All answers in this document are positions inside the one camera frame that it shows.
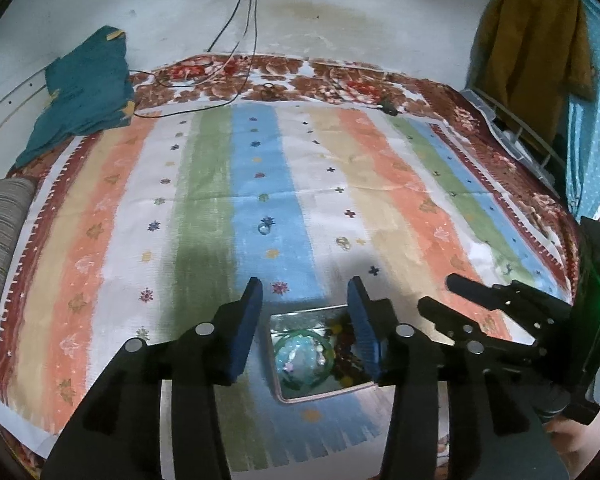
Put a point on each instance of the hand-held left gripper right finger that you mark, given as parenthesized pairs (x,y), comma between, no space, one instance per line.
(365,332)

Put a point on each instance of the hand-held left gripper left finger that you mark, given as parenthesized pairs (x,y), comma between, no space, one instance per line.
(242,332)

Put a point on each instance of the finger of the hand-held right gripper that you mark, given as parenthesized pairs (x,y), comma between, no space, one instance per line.
(445,317)
(480,291)

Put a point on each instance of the green jade bangle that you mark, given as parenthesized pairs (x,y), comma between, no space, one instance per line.
(279,355)

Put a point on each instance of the silver metal tin box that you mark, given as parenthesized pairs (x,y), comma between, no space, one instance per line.
(310,393)

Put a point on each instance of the person's right hand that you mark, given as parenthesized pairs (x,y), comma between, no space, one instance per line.
(580,442)

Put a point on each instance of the striped pastel mat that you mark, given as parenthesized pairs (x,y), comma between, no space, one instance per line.
(260,160)

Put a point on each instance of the black charger adapter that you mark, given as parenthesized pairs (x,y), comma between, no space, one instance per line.
(389,108)

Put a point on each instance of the mustard yellow garment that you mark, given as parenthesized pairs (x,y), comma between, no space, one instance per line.
(530,50)

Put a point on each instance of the grey striped rolled pillow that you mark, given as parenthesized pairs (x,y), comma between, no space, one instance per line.
(5,240)

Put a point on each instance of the brown floral blanket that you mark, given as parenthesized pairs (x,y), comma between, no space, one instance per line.
(290,67)

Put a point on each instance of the teal cloth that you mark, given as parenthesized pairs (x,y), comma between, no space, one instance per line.
(85,85)

